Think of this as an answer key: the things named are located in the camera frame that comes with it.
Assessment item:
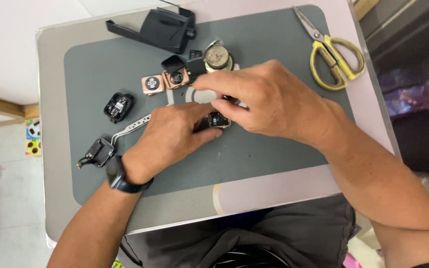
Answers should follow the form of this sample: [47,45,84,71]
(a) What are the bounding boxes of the black smartwatch case with cable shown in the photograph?
[75,137,115,170]

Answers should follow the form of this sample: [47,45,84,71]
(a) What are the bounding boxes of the wooden board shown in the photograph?
[353,0,381,21]

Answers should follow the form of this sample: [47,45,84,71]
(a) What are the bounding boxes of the wooden frame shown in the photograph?
[0,92,40,132]

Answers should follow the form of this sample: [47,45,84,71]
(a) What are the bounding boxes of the person's left hand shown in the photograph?
[121,101,225,185]

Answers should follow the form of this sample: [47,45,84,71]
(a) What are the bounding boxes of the yellow-handled scissors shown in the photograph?
[292,5,366,92]

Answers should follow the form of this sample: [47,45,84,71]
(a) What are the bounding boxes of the black striped shirt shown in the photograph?
[209,249,291,268]

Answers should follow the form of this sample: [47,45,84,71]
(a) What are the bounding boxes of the black plastic holder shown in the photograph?
[105,6,197,55]

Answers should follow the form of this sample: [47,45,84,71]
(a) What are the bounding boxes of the metal tweezers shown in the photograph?
[110,113,152,146]

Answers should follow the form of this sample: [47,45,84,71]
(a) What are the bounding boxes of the dark grey shorts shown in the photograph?
[119,194,362,268]

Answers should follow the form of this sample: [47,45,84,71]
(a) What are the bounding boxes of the dark shelf with purple bags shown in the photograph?
[359,0,429,173]

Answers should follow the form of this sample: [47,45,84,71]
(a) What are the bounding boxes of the person's right hand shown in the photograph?
[193,60,346,150]

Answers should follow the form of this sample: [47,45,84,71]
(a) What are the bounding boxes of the black wristwatch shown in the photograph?
[105,155,155,194]

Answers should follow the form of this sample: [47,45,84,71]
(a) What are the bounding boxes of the closed rose gold smartwatch case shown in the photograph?
[141,74,166,97]

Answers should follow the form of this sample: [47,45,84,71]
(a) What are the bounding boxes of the pink object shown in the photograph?
[343,252,363,268]

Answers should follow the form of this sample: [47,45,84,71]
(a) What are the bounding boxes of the silver smartwatch case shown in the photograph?
[207,110,232,130]

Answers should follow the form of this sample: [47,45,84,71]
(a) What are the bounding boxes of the open rose gold smartwatch case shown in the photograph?
[161,55,191,91]

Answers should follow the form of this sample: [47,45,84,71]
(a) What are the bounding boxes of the colourful floor sticker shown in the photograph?
[25,118,42,157]

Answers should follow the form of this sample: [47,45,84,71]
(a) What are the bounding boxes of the round metal tin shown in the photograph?
[203,39,235,74]

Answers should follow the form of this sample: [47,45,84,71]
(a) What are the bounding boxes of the grey work mat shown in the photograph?
[64,4,355,206]

